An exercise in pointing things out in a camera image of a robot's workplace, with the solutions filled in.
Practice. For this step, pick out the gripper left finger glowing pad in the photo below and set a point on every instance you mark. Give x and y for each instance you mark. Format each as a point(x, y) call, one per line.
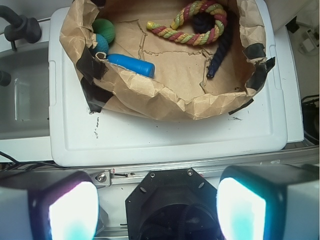
point(48, 205)

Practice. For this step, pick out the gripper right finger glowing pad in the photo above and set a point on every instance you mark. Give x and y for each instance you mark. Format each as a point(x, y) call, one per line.
point(269, 202)

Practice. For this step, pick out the blue ball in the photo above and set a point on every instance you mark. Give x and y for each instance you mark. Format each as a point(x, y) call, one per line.
point(102, 45)

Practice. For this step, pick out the green ball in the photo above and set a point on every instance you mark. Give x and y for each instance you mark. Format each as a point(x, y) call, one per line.
point(105, 28)

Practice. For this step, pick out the white plastic bin lid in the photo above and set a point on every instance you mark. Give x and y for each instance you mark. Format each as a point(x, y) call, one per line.
point(80, 136)

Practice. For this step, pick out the brown paper bag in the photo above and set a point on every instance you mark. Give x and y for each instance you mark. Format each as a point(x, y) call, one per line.
point(180, 89)

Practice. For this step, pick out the blue plastic cylinder toy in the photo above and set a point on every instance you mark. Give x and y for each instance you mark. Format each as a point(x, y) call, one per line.
point(138, 66)

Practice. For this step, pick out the white power adapter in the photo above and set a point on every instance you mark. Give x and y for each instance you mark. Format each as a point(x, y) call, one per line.
point(310, 42)

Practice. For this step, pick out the multicolour rope toy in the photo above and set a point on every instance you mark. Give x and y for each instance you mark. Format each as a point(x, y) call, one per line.
point(200, 23)

